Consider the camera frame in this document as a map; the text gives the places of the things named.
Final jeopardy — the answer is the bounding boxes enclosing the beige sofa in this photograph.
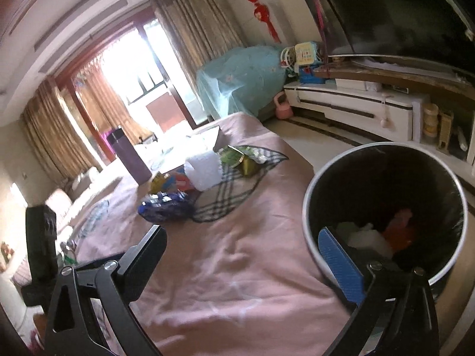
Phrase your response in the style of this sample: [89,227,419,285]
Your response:
[0,166,125,305]

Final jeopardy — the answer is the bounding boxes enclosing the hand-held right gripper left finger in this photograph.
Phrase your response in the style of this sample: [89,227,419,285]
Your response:
[44,224,167,356]

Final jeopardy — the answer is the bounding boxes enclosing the yellow white jar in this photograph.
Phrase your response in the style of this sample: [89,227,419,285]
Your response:
[423,103,439,138]

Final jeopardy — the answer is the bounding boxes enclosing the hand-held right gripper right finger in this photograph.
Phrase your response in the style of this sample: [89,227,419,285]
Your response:
[318,226,440,356]

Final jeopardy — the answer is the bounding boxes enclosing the red snack packet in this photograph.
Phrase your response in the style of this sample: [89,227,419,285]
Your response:
[174,175,194,192]

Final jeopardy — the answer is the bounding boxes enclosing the white foam block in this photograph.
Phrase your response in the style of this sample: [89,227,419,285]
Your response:
[185,151,223,192]

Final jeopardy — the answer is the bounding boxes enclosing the red chips bag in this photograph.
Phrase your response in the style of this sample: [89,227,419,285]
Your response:
[382,208,418,253]

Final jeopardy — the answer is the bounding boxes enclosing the blue snack bag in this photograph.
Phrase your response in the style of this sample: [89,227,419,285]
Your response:
[138,191,197,222]

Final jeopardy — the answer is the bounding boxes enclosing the white orange ball toy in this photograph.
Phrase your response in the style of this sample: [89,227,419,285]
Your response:
[281,46,297,78]

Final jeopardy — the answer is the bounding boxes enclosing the black flat television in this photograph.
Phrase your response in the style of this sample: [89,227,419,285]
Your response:
[291,0,475,82]

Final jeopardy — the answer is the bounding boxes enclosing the pink kettlebell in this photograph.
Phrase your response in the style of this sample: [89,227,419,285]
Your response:
[274,93,294,120]

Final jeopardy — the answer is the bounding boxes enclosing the pink plaid patched blanket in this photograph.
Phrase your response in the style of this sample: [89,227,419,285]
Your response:
[70,111,357,356]

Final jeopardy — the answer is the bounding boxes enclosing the teal covered furniture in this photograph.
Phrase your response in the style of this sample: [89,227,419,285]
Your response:
[196,43,288,119]

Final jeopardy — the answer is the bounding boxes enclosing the beige patterned curtain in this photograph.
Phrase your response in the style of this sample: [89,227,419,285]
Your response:
[152,0,246,86]
[20,78,102,179]
[74,59,134,138]

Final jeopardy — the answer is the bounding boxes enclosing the yellow green toy box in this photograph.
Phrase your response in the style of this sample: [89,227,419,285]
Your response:
[294,41,320,68]

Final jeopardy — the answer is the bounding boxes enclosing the blue toy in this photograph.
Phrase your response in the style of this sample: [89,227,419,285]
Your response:
[299,67,327,85]

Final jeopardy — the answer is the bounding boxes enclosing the white black trash bin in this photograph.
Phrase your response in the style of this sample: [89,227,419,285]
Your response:
[302,142,469,297]

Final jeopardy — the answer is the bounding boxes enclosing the green gold snack packet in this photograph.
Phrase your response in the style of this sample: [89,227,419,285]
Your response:
[217,144,268,176]

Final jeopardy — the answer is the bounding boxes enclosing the red heart wall hanging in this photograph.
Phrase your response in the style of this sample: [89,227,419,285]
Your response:
[232,0,281,43]

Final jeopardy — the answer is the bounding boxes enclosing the white television stand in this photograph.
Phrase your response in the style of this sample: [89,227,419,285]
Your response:
[284,57,475,164]

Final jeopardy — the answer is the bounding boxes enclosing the wooden shelf toy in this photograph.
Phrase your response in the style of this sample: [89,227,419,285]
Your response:
[438,110,455,151]

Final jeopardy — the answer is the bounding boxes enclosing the yellow snack packet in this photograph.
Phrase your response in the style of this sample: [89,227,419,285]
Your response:
[149,171,173,194]

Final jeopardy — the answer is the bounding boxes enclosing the purple thermos bottle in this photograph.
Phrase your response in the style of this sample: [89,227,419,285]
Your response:
[106,128,153,185]

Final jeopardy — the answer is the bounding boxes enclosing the tissue paper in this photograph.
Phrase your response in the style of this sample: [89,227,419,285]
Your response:
[337,222,394,258]

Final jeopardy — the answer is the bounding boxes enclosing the brown balcony board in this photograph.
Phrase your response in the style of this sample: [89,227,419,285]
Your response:
[145,94,186,128]

